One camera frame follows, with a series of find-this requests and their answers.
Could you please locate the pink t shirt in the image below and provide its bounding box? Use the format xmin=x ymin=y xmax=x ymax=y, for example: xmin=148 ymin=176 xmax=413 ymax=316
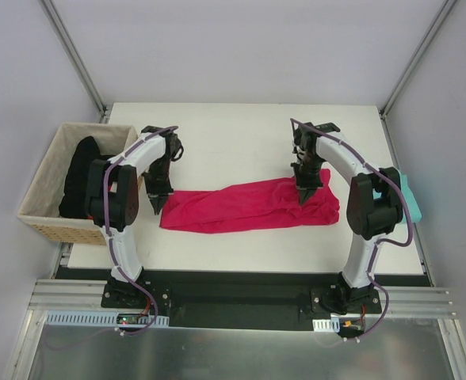
xmin=159 ymin=169 xmax=340 ymax=234

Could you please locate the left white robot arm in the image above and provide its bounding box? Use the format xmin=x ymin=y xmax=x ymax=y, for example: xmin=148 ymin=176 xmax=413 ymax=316
xmin=85 ymin=126 xmax=184 ymax=308

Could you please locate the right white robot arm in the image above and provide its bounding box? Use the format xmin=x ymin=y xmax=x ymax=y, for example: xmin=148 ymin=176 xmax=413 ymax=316
xmin=290 ymin=119 xmax=405 ymax=313

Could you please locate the black t shirt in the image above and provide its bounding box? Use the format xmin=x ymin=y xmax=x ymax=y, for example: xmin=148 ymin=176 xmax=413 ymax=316
xmin=59 ymin=136 xmax=112 ymax=219

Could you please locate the folded teal t shirt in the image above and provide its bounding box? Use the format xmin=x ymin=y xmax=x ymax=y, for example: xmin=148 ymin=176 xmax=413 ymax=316
xmin=399 ymin=171 xmax=422 ymax=223

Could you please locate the wicker laundry basket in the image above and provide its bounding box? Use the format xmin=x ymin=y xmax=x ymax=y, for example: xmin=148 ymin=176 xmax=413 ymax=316
xmin=17 ymin=123 xmax=138 ymax=245

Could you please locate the left rear aluminium post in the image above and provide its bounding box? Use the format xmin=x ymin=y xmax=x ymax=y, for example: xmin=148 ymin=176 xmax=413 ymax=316
xmin=39 ymin=0 xmax=108 ymax=120

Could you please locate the aluminium post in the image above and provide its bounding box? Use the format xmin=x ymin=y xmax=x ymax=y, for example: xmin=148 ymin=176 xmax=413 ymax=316
xmin=380 ymin=0 xmax=459 ymax=120
xmin=39 ymin=0 xmax=108 ymax=120

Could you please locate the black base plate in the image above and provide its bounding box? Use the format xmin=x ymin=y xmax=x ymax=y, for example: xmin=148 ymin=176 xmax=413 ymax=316
xmin=101 ymin=270 xmax=381 ymax=331

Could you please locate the right white cable duct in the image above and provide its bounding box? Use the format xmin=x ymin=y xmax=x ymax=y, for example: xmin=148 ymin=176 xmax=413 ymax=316
xmin=312 ymin=317 xmax=340 ymax=333

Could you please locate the white cable duct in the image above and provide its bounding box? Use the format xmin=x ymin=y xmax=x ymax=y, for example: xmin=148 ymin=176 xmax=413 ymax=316
xmin=312 ymin=317 xmax=340 ymax=333
xmin=46 ymin=311 xmax=170 ymax=329

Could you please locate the right rear aluminium post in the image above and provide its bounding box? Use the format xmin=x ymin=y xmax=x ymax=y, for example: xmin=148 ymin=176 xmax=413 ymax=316
xmin=380 ymin=0 xmax=459 ymax=120

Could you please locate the left white cable duct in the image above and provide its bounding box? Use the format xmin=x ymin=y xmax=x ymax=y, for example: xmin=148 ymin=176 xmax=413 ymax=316
xmin=46 ymin=311 xmax=170 ymax=329

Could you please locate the aluminium rail frame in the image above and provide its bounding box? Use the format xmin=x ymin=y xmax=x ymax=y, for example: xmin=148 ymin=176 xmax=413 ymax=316
xmin=6 ymin=227 xmax=466 ymax=379

